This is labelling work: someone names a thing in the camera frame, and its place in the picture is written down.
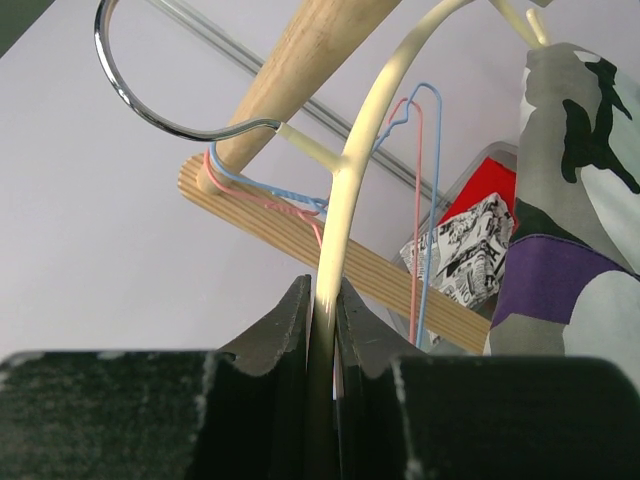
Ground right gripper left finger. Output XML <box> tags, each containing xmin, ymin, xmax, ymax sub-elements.
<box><xmin>1</xmin><ymin>275</ymin><xmax>311</xmax><ymax>479</ymax></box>

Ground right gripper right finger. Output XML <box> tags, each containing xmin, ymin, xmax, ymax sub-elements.
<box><xmin>336</xmin><ymin>283</ymin><xmax>639</xmax><ymax>479</ymax></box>

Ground black white print trousers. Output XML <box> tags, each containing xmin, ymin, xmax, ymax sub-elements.
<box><xmin>400</xmin><ymin>192</ymin><xmax>514</xmax><ymax>309</ymax></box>

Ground purple camouflage trousers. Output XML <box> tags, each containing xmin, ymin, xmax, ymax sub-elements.
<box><xmin>485</xmin><ymin>43</ymin><xmax>639</xmax><ymax>367</ymax></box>

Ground red trousers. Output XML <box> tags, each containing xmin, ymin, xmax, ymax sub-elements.
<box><xmin>437</xmin><ymin>157</ymin><xmax>516</xmax><ymax>225</ymax></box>

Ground cream wooden hanger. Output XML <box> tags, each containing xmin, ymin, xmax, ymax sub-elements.
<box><xmin>92</xmin><ymin>0</ymin><xmax>554</xmax><ymax>401</ymax></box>

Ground pink wire hanger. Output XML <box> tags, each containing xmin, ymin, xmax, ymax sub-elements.
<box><xmin>203</xmin><ymin>97</ymin><xmax>424</xmax><ymax>346</ymax></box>

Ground light blue wire hanger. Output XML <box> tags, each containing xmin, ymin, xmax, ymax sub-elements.
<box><xmin>207</xmin><ymin>82</ymin><xmax>443</xmax><ymax>347</ymax></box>

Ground clear plastic bin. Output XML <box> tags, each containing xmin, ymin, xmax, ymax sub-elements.
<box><xmin>387</xmin><ymin>141</ymin><xmax>518</xmax><ymax>339</ymax></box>

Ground wooden clothes rack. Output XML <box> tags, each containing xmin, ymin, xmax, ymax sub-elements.
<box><xmin>177</xmin><ymin>0</ymin><xmax>494</xmax><ymax>356</ymax></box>

